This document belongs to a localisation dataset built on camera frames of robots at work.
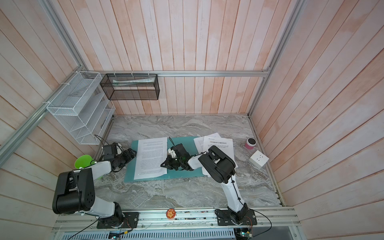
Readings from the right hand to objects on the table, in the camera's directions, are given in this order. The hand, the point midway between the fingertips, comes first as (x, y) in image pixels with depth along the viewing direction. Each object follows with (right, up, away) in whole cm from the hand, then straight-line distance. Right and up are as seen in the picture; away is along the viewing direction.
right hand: (160, 166), depth 92 cm
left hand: (-18, +5, +3) cm, 19 cm away
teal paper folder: (+18, +12, +15) cm, 27 cm away
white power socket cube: (+62, +4, 0) cm, 62 cm away
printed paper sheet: (-7, +7, +7) cm, 12 cm away
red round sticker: (+9, -21, -16) cm, 27 cm away
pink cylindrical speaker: (+59, +14, +6) cm, 61 cm away
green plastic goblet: (-38, +6, -13) cm, 41 cm away
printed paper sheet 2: (+44, +12, +12) cm, 47 cm away
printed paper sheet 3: (+25, +14, +12) cm, 31 cm away
